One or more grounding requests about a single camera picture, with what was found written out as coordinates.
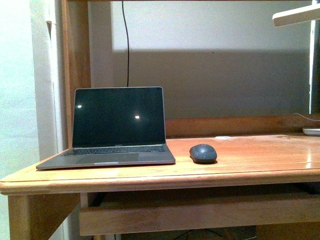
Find black wall cable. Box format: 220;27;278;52
121;0;131;88

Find white round sticker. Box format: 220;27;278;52
215;136;232;140

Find white desk lamp head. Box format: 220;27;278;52
272;3;320;27

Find white lamp base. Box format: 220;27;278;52
302;127;320;137

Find grey open laptop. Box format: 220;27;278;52
36;86;176;171

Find wooden desk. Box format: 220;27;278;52
0;0;320;240

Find dark grey computer mouse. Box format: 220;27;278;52
189;144;218;164

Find wooden keyboard tray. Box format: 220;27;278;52
79;192;320;236

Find white thin cable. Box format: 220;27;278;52
292;112;320;122

